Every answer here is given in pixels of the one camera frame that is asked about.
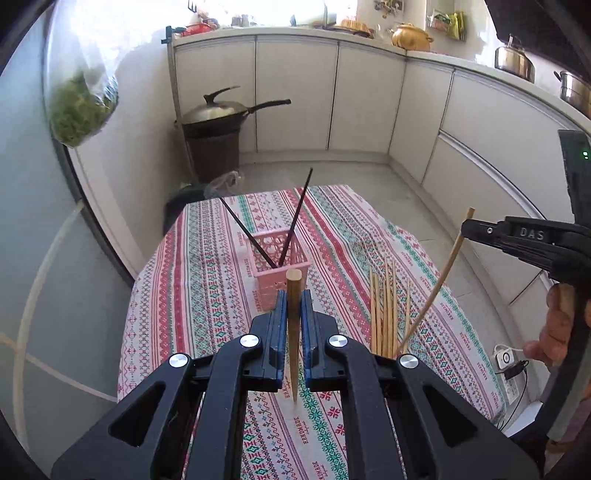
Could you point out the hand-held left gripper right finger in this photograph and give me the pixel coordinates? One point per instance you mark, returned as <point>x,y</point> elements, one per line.
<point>307,318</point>

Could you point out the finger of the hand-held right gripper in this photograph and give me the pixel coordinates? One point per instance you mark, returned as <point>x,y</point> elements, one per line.
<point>482,228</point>

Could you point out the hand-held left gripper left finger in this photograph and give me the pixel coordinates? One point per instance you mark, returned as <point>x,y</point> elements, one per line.
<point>280,318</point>

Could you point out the pink plastic utensil basket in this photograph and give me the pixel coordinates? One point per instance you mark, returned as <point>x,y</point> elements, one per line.
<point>277,251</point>

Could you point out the person's right hand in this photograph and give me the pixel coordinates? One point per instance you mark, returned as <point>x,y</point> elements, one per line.
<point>551,339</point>

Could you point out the patterned red green tablecloth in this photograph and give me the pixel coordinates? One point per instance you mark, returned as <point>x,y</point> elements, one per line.
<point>207,286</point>

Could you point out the white power strip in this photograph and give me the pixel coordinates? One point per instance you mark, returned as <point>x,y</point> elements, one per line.
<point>506,357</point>

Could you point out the black power adapter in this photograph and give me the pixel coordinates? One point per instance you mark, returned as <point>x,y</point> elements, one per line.
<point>517,369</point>

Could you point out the clear plastic bag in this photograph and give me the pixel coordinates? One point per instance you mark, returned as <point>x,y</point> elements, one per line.
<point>226,182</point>

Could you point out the black bag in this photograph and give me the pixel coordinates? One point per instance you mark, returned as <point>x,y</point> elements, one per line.
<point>182,207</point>

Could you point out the steel pot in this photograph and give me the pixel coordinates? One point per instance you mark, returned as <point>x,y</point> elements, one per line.
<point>575,92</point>

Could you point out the steel kettle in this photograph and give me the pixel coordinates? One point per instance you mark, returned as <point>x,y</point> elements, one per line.
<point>515,60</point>

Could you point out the golden pot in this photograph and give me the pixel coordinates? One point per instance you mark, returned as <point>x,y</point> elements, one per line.
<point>408,37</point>

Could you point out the yellow green packets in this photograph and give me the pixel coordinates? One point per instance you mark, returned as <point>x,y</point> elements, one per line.
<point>445,25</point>

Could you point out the black wok with lid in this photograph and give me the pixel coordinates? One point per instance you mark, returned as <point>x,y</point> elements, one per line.
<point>217,113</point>

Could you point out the brown dish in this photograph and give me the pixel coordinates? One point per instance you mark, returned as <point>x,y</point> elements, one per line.
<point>353,27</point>

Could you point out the plastic bag of greens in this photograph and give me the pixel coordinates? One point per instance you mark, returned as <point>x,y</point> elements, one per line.
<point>81,106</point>

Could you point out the red plastic basket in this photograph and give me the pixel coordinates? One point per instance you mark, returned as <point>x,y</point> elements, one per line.
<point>196,30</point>

